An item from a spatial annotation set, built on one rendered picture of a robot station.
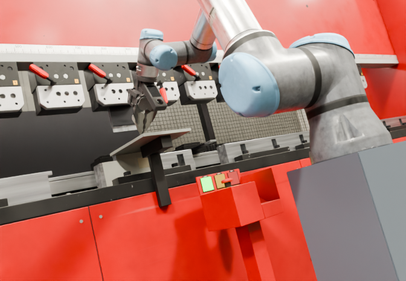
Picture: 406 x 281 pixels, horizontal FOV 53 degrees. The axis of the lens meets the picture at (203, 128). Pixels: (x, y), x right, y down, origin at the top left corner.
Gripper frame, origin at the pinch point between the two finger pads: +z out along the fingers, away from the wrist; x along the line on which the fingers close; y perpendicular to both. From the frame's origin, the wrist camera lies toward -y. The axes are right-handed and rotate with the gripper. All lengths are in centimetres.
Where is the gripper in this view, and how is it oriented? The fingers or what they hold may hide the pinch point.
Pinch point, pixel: (142, 131)
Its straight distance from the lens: 145.4
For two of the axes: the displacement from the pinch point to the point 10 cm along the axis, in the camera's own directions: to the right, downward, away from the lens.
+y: -5.9, -4.0, 7.0
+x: -7.9, 1.0, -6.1
